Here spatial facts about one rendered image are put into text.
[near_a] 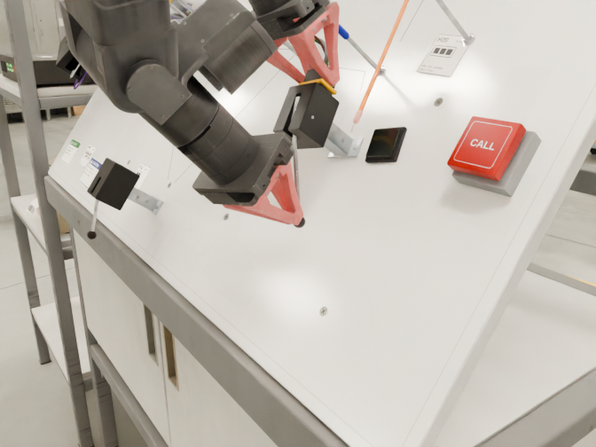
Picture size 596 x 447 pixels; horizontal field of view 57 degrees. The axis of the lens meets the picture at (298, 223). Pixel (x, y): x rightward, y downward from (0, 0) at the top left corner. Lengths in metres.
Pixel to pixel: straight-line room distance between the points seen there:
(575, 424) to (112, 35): 0.60
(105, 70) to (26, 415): 1.78
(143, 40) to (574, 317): 0.73
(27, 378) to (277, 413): 1.78
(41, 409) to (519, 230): 1.84
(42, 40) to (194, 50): 7.55
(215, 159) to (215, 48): 0.10
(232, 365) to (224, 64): 0.33
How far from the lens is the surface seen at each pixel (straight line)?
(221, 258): 0.72
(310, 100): 0.58
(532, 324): 0.88
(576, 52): 0.56
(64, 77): 1.56
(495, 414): 0.69
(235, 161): 0.51
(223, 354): 0.65
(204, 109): 0.49
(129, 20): 0.40
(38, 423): 2.06
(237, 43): 0.48
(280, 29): 0.57
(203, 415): 0.91
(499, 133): 0.49
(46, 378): 2.27
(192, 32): 0.48
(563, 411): 0.72
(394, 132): 0.59
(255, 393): 0.61
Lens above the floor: 1.21
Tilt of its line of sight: 20 degrees down
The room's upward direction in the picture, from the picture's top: straight up
